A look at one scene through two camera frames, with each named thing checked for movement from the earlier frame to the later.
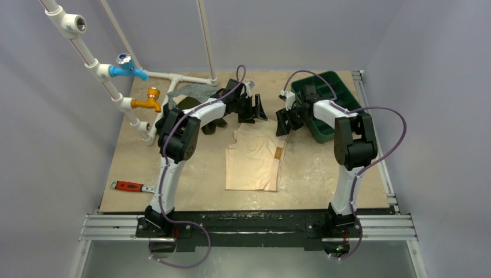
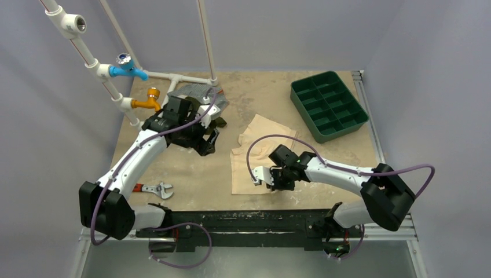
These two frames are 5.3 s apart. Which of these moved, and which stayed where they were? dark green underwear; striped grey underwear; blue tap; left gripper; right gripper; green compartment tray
Moved: left gripper; right gripper
Stayed: striped grey underwear; dark green underwear; blue tap; green compartment tray
